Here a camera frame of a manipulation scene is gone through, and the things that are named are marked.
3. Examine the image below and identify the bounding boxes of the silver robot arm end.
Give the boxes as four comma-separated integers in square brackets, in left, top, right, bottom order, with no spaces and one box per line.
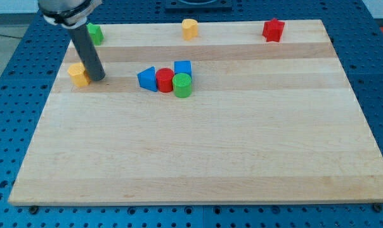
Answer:
[37,0,103,29]

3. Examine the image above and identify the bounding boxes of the blue cube block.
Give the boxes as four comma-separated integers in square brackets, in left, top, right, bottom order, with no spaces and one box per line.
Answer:
[174,60,192,77]

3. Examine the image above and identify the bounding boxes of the red star block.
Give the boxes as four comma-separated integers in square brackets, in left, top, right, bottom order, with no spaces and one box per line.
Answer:
[262,18,285,42]

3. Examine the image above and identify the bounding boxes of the green star block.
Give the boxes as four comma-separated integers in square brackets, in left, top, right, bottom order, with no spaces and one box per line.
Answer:
[86,23,104,46]

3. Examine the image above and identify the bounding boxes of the green cylinder block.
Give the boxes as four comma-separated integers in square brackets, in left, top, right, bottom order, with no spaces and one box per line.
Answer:
[172,73,192,98]

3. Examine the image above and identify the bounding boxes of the red cylinder block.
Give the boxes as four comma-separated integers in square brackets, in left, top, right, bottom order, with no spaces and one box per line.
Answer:
[155,68,174,92]

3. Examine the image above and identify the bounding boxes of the blue triangle block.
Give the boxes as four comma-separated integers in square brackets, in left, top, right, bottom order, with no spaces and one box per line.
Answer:
[137,66,157,92]

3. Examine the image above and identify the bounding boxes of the wooden board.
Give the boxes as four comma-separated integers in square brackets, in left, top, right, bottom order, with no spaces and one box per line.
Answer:
[8,20,383,206]

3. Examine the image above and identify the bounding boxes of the yellow heart block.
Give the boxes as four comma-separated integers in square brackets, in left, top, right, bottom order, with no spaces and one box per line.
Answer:
[181,18,198,41]

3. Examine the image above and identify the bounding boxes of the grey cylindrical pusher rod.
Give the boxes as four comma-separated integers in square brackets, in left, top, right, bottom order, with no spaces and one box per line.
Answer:
[68,24,105,81]

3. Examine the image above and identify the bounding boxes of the yellow hexagon block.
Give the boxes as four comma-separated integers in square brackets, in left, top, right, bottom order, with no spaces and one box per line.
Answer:
[67,63,91,87]

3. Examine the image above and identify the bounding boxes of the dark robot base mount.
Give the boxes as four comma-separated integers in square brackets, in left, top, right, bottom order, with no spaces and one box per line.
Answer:
[164,0,233,11]

